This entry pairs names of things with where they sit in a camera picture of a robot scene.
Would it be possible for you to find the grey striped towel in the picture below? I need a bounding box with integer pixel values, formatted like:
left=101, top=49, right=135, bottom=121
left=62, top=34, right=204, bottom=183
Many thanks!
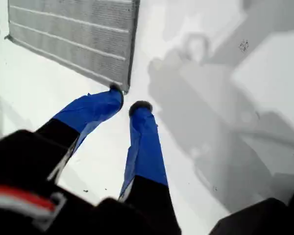
left=4, top=0, right=141, bottom=95

